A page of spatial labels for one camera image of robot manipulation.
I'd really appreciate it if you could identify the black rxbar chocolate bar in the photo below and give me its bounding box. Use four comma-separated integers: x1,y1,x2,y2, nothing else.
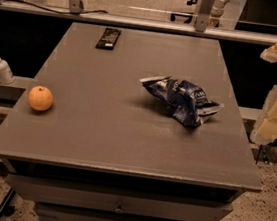
96,28,121,50

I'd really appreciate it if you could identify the orange fruit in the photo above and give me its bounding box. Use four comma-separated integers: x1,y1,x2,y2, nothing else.
27,85,54,112

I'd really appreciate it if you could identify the blue crumpled chip bag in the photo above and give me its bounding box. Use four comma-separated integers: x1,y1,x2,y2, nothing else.
140,76,224,127

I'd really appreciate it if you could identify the white pump bottle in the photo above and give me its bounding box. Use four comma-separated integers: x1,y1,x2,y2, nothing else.
0,57,15,84

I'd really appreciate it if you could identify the grey drawer cabinet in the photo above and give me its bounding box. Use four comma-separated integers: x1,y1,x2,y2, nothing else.
0,23,261,221

